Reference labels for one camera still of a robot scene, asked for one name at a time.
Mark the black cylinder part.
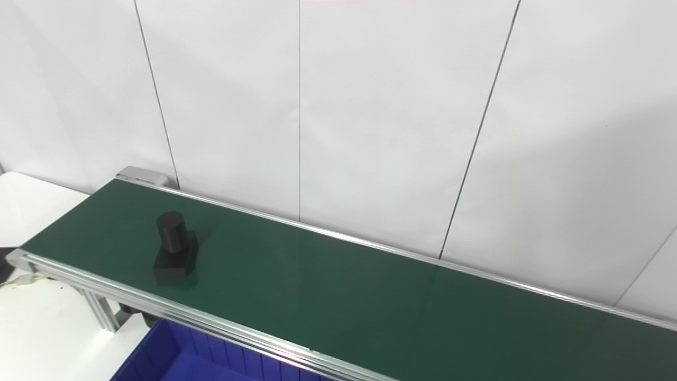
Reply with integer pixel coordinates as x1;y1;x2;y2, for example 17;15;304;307
153;211;199;282

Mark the green conveyor belt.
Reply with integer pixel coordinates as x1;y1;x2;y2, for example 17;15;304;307
21;179;677;381
5;166;677;381

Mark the blue plastic bin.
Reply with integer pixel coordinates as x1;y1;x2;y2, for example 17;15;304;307
110;317;339;381

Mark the black conveyor motor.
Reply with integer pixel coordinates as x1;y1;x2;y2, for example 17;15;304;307
118;304;160;322

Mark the aluminium conveyor leg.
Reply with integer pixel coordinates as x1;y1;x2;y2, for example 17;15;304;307
78;287;121;333

